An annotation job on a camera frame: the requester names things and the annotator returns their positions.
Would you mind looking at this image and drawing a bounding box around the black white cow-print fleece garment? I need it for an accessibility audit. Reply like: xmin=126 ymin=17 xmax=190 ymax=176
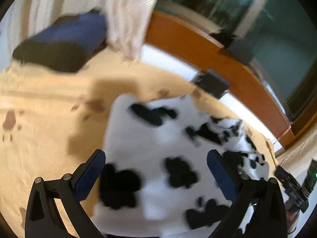
xmin=91 ymin=95 xmax=269 ymax=237

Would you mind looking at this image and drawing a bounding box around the person's right hand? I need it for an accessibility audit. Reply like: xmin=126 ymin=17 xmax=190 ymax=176
xmin=286 ymin=210 xmax=300 ymax=235

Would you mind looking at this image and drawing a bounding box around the beige right curtain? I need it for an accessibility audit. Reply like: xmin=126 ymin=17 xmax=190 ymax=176
xmin=277 ymin=125 xmax=317 ymax=177

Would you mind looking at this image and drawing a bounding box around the beige curtain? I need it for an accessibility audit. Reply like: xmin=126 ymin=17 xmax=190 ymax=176
xmin=277 ymin=125 xmax=317 ymax=177
xmin=4 ymin=0 xmax=163 ymax=61

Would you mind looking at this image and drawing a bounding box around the tan spotted bed blanket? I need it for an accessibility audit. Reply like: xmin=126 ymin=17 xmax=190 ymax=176
xmin=0 ymin=47 xmax=285 ymax=238

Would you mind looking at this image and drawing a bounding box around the black box on bed edge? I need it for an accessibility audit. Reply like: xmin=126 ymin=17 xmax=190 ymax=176
xmin=191 ymin=69 xmax=230 ymax=99

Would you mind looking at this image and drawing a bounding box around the dark grey box on sill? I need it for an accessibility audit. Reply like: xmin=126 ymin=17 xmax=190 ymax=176
xmin=210 ymin=29 xmax=254 ymax=65

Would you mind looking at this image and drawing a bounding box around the wooden framed window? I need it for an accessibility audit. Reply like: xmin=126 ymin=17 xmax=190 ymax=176
xmin=146 ymin=0 xmax=316 ymax=149

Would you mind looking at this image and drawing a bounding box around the folded navy black knit sweater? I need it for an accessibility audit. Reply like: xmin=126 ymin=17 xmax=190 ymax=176
xmin=12 ymin=9 xmax=107 ymax=73

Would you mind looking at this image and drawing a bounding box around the beige left curtain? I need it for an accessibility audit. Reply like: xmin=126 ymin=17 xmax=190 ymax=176
xmin=4 ymin=0 xmax=163 ymax=61

